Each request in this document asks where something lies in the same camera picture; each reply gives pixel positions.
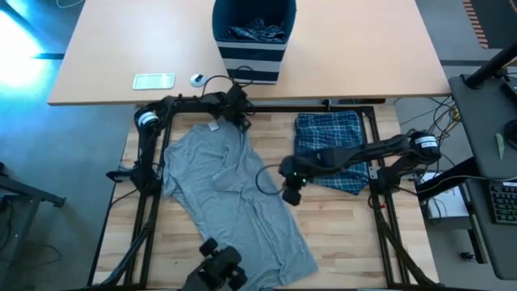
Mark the dark patterned garment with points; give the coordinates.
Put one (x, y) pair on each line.
(258, 31)

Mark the black desk leg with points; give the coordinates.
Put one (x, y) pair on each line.
(444, 180)

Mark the green leaf-shaped item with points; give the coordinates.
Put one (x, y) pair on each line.
(500, 146)

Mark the white box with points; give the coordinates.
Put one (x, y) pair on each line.
(448, 206)

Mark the black desk device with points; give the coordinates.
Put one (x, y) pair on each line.
(511, 91)

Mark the grey garment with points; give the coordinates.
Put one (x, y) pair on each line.
(226, 182)

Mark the silver flat phone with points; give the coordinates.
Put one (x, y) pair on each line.
(154, 81)

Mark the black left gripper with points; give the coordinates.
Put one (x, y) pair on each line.
(236, 105)

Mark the black backlit keyboard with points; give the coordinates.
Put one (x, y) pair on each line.
(505, 204)

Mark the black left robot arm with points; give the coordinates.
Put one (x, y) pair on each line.
(161, 109)

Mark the small black floor item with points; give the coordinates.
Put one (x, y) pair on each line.
(467, 256)

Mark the navy white striped laundry bin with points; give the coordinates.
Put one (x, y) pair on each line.
(252, 60)

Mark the small round tape roll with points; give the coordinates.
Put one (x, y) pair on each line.
(196, 81)

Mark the blue plaid pajama pants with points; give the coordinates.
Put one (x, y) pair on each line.
(331, 137)

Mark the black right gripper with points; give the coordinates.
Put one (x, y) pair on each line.
(297, 169)

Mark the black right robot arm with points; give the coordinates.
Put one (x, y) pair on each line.
(383, 151)

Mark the black pole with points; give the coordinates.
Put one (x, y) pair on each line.
(488, 68)

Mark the light wooden desk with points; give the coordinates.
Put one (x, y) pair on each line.
(363, 48)

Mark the black round object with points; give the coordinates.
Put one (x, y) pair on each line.
(512, 135)

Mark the dark grey metal stand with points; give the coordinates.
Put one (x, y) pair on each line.
(24, 190)

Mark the grey side desk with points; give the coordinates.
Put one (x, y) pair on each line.
(480, 121)

